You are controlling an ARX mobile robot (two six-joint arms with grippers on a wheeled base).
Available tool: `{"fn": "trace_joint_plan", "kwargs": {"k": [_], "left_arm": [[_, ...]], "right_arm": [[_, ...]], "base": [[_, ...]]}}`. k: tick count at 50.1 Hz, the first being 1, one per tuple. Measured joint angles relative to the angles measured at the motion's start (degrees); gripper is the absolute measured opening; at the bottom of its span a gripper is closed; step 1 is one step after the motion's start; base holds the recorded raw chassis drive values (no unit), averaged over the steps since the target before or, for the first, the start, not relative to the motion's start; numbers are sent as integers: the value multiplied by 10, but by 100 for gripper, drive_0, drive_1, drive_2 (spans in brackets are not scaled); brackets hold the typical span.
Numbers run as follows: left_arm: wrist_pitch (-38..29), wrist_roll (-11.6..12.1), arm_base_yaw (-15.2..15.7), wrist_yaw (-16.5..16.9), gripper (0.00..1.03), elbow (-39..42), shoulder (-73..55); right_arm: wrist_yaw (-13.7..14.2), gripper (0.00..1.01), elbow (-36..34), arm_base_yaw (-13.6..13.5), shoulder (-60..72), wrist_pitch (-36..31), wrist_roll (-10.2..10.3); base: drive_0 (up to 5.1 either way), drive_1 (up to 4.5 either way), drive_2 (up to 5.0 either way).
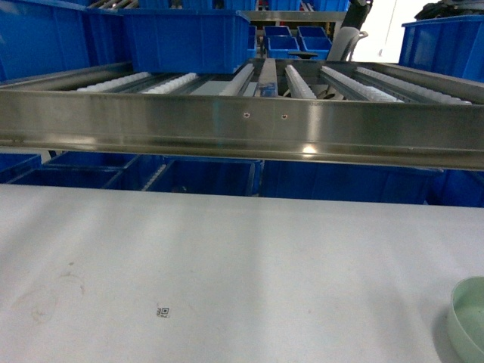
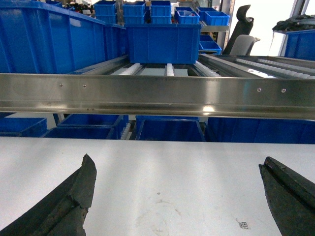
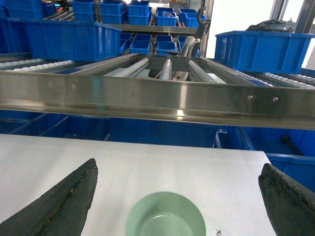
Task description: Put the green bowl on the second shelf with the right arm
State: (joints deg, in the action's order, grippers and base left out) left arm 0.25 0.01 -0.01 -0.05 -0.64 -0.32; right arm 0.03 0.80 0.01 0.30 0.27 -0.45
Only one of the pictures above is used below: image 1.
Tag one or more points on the blue bin under shelf left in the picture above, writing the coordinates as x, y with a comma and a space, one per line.
67, 178

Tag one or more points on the blue bin under shelf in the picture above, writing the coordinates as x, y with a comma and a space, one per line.
346, 182
217, 176
67, 178

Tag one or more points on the large blue plastic bin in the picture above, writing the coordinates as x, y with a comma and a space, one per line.
186, 41

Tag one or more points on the blue bin under shelf centre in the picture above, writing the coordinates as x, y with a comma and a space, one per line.
217, 176

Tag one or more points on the blue bin under shelf right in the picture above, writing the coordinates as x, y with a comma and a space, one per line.
346, 182

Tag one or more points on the pale green bowl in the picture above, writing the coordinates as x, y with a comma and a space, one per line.
465, 319

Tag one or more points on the blue bin far right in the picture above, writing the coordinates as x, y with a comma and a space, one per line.
452, 46

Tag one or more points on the grey office chair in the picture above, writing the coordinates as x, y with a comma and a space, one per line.
344, 43

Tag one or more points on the small QR code sticker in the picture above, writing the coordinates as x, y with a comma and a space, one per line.
163, 311

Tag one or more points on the steel roller shelf rack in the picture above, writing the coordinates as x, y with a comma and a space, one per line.
297, 110

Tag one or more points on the small blue background bin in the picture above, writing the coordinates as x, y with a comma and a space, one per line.
316, 45
282, 47

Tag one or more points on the blue bin far left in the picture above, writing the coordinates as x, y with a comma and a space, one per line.
42, 37

